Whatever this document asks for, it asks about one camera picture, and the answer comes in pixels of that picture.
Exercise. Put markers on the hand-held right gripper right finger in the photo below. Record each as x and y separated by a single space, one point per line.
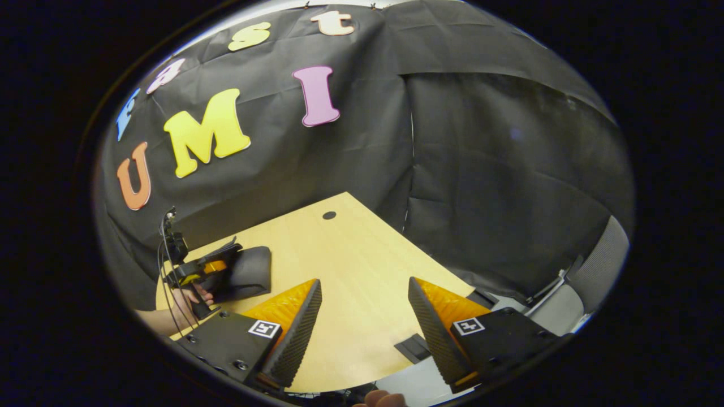
435 333

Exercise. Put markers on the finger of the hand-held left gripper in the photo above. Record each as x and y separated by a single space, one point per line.
218 255

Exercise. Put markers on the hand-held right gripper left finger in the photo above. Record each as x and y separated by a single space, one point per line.
300 333

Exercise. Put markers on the dark jeans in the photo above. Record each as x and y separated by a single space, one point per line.
251 271

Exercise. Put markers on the black flat table fitting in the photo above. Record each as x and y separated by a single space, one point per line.
413 347
482 298

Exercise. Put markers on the black backdrop cloth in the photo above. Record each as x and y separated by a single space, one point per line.
481 169

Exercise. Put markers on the grey mesh office chair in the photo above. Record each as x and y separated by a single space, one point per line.
599 260

